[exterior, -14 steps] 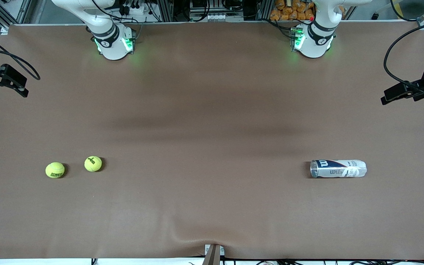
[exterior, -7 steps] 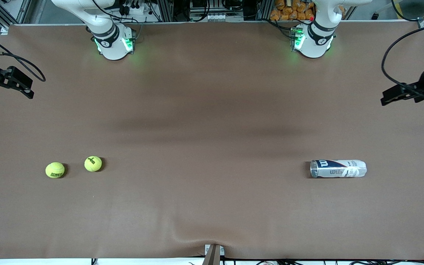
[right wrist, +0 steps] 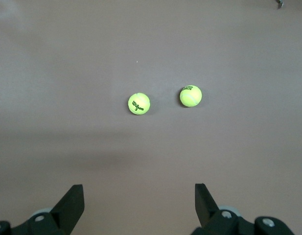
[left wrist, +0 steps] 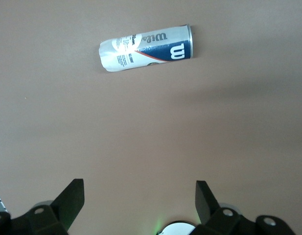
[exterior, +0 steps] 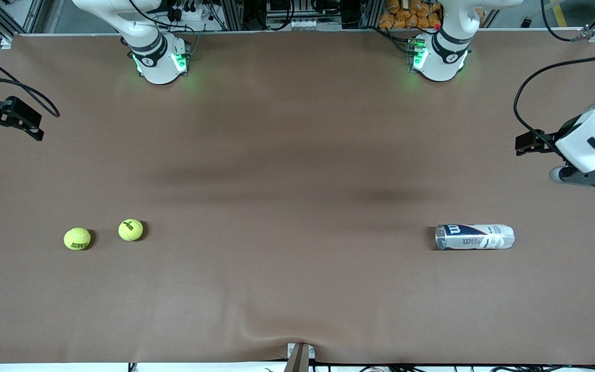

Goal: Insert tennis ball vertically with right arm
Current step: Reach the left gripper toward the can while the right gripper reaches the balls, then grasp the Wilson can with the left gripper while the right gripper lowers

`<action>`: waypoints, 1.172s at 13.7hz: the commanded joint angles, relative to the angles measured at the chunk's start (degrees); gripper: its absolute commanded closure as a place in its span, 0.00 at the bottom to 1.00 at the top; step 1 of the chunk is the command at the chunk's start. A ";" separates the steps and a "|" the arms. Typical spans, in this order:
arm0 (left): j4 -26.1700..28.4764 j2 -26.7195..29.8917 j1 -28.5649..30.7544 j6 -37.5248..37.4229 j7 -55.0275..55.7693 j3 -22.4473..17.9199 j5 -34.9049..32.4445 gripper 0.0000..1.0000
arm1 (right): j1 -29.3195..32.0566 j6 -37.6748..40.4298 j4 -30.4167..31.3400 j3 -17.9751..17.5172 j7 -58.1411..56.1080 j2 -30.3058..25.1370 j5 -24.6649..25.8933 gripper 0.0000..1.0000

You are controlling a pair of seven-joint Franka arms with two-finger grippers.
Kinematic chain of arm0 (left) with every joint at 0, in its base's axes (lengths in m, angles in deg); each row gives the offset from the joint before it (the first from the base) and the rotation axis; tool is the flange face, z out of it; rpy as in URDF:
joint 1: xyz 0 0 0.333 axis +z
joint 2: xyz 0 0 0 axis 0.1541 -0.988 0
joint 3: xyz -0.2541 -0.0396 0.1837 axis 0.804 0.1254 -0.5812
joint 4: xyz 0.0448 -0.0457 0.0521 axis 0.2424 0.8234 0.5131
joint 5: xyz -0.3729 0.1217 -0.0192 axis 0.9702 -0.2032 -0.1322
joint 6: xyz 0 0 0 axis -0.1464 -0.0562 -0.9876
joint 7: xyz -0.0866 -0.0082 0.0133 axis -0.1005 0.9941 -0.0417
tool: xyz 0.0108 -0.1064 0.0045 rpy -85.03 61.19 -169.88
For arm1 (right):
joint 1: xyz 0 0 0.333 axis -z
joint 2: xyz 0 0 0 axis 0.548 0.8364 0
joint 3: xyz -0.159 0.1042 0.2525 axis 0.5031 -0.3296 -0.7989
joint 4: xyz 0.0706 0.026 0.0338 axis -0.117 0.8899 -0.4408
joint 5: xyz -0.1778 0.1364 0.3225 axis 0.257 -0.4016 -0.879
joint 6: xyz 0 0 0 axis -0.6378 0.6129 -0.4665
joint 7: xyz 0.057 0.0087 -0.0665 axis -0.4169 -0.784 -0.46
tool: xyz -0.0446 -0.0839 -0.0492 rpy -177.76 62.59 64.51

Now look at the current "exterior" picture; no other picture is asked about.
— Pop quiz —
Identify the clear Wilson tennis ball can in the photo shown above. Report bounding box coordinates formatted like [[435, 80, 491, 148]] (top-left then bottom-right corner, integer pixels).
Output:
[[435, 224, 515, 251]]

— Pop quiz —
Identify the brown table cover sheet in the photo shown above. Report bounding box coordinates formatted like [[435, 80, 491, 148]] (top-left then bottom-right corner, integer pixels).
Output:
[[0, 30, 595, 365]]

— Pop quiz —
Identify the metal table edge bracket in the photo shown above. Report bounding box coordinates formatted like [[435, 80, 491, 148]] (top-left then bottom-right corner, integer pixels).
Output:
[[286, 342, 316, 372]]

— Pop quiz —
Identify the black background cable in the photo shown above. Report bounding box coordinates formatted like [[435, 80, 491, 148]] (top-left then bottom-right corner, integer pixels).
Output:
[[541, 0, 587, 42]]

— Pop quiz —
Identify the yellow tennis ball Wilson logo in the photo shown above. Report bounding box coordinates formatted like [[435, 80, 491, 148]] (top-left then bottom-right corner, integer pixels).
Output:
[[118, 219, 144, 242]]

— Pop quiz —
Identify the white power strip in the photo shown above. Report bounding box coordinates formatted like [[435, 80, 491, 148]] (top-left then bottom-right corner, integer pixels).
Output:
[[166, 0, 210, 24]]

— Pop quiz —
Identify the orange netted bag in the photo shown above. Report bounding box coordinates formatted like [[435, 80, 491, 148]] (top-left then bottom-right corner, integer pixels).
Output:
[[379, 0, 442, 30]]

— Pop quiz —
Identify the yellow tennis ball two-line print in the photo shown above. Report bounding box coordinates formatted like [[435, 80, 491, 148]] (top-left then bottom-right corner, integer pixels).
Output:
[[64, 227, 92, 251]]

